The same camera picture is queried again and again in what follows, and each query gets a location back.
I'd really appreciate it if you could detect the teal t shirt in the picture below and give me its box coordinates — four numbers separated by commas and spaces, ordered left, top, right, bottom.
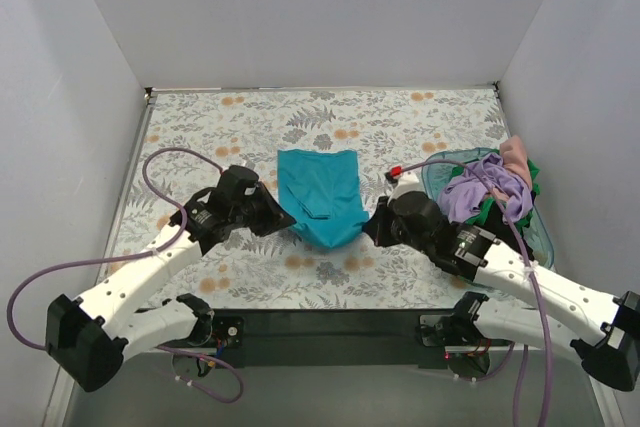
277, 149, 369, 250

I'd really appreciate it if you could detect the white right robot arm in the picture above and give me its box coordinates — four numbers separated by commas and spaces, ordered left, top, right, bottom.
363, 191, 639, 392

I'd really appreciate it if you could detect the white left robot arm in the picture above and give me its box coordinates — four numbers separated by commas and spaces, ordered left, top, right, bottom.
45, 165, 295, 392

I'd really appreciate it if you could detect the lilac t shirt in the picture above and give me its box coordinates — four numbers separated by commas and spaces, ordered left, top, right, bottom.
438, 151, 532, 226

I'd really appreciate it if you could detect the clear blue plastic bin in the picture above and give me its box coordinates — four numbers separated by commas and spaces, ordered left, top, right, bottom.
421, 147, 554, 270

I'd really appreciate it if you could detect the green t shirt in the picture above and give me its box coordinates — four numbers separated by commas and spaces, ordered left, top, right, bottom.
452, 158, 544, 228

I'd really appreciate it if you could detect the black t shirt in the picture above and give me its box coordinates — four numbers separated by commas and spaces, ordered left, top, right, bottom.
465, 199, 534, 261

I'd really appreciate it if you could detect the floral table mat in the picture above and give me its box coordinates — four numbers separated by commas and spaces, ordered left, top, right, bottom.
114, 89, 509, 309

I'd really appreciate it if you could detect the pink t shirt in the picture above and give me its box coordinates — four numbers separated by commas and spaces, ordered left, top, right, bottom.
493, 135, 533, 202

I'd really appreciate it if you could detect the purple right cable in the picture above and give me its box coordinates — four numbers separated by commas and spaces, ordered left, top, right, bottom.
385, 160, 557, 427

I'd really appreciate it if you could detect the purple cable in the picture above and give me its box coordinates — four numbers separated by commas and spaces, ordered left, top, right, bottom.
385, 160, 557, 427
6, 147, 245, 404

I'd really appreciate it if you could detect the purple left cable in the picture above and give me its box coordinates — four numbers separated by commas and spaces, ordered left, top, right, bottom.
6, 147, 245, 404

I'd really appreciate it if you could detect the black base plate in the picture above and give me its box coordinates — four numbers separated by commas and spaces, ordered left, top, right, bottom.
154, 307, 512, 371

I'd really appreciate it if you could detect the aluminium frame rail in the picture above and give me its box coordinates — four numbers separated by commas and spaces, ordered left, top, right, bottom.
42, 310, 626, 427

